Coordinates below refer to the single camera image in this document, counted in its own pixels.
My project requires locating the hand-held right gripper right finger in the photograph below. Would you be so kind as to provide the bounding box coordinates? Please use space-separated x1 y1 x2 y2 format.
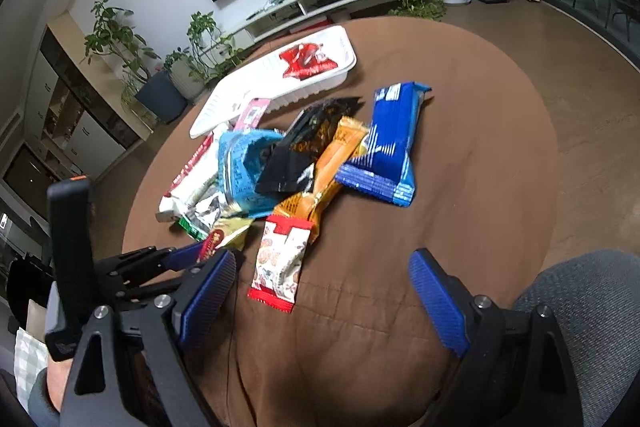
409 248 583 427

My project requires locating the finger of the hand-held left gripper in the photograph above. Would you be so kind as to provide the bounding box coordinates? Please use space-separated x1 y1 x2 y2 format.
97 269 206 313
95 243 213 280

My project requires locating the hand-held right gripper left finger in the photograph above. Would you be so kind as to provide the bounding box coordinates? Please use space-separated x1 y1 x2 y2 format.
59 249 237 427

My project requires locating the silver green snack packet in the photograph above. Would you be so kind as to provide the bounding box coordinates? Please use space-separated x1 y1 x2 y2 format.
177 192 226 242

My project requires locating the gold snack packet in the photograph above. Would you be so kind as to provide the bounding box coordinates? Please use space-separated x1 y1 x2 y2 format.
197 214 256 264

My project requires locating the long white snack packet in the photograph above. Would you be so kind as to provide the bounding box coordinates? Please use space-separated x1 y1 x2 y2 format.
159 134 228 224

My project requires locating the light blue snack packet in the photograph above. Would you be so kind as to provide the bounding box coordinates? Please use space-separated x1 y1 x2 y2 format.
216 128 286 218

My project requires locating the black snack packet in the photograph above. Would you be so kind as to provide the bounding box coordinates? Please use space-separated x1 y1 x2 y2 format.
255 96 363 194

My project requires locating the pink snack packet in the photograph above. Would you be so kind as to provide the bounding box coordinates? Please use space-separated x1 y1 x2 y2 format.
232 96 273 130

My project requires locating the dark blue snack packet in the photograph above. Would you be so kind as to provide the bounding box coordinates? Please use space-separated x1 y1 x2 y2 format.
334 82 433 208

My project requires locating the orange snack packet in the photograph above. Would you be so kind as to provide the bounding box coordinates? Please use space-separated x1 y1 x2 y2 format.
272 116 371 244

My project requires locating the white plastic tray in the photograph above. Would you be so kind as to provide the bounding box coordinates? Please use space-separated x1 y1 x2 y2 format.
189 25 358 139

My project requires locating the person's left forearm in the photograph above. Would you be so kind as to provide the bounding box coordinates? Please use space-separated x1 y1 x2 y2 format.
27 357 76 427

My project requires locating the red white patterned snack packet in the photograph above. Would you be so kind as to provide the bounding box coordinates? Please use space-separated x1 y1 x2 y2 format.
247 214 315 314

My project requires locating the checkered cushion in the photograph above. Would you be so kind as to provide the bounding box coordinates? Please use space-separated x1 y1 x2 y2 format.
12 299 51 398

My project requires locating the white glass-door cabinet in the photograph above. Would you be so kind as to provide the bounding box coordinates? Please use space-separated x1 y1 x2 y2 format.
0 24 156 208

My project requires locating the round brown table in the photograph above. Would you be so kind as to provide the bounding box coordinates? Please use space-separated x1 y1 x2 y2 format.
121 18 560 427

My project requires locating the person's grey trouser leg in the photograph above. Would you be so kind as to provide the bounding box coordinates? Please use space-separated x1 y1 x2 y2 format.
510 249 640 427

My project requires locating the white ribbed planter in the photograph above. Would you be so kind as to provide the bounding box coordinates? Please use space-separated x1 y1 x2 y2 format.
167 57 206 100

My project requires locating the tall thin-stemmed plant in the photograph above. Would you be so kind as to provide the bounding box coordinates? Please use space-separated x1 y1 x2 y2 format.
82 0 161 108

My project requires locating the bushy green plant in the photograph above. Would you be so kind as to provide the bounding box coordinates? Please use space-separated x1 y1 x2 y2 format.
165 11 246 88

